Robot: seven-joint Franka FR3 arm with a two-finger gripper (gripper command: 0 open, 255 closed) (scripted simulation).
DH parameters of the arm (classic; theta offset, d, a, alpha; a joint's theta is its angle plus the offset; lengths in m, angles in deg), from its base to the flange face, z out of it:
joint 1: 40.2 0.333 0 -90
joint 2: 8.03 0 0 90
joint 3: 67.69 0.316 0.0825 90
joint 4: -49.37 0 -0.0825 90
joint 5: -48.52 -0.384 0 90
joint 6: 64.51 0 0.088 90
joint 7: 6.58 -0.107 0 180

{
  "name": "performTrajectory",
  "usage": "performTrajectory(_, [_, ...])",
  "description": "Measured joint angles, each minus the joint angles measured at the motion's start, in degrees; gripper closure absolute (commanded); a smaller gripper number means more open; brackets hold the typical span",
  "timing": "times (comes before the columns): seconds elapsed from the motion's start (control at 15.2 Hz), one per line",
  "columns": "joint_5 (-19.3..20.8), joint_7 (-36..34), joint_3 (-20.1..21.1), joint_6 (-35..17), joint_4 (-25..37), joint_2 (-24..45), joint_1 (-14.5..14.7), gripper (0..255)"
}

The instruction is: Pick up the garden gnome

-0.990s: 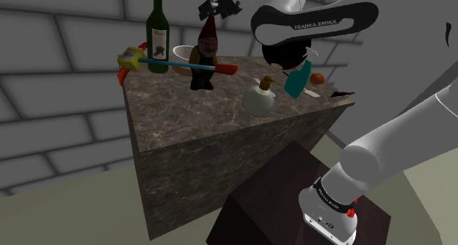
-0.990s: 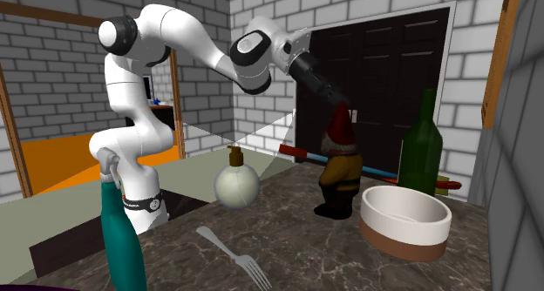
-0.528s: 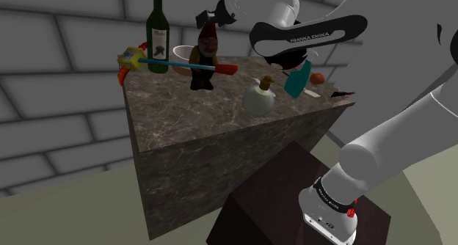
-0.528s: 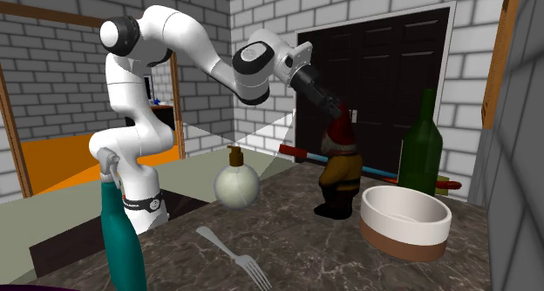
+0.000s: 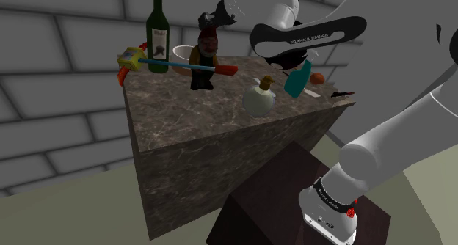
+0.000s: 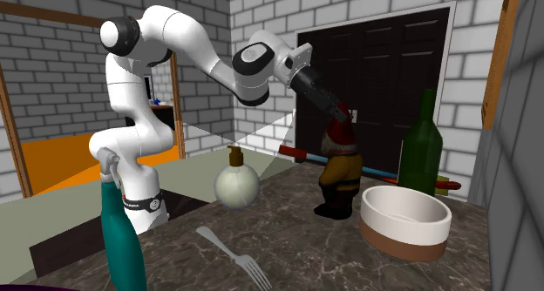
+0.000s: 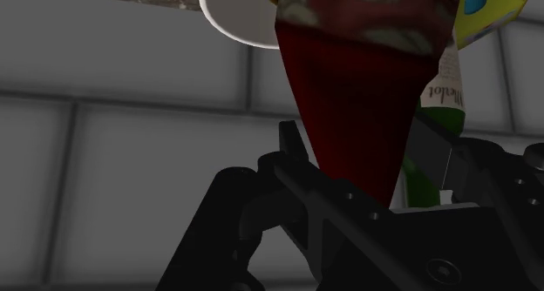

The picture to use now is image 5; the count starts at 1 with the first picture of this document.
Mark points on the orange fruit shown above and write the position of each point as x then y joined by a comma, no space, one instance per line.
317,78

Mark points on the white flat strip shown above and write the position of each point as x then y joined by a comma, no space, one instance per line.
312,93

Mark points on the teal spray bottle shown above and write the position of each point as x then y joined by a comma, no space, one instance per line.
297,81

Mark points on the green wine bottle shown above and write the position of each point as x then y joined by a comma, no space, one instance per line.
157,22

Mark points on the white bowl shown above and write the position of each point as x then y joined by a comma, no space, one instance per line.
181,51

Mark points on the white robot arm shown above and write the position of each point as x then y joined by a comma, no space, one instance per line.
386,94

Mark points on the yellow blue red toy hammer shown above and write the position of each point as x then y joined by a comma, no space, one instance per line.
133,59

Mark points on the dark maroon robot stand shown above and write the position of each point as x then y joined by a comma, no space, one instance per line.
272,197

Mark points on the black and red pen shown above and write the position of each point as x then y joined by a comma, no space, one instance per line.
341,93

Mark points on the garden gnome figure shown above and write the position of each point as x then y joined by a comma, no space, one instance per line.
207,45

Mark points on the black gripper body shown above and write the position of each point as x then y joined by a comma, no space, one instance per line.
224,16

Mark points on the round corked glass flask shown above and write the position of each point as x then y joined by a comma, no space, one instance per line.
257,100

